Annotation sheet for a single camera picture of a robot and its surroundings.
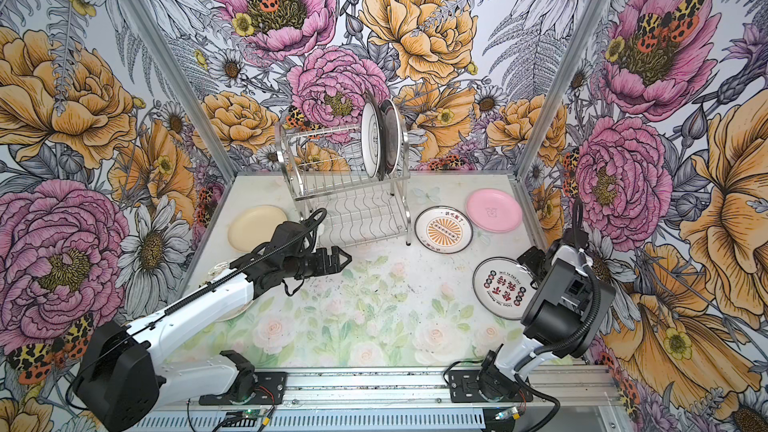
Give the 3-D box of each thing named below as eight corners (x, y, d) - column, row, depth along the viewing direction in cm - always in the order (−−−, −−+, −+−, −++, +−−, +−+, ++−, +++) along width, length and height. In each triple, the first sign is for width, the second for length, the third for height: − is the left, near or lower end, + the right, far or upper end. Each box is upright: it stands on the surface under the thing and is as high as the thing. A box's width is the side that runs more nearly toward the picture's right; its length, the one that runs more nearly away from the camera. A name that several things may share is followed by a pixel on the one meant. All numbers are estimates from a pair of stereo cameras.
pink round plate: (470, 232, 108) (471, 228, 106) (462, 192, 120) (463, 188, 119) (525, 232, 108) (527, 229, 106) (512, 192, 120) (513, 188, 119)
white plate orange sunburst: (415, 253, 102) (416, 249, 100) (413, 210, 113) (413, 206, 112) (475, 253, 102) (477, 249, 100) (467, 210, 114) (468, 206, 112)
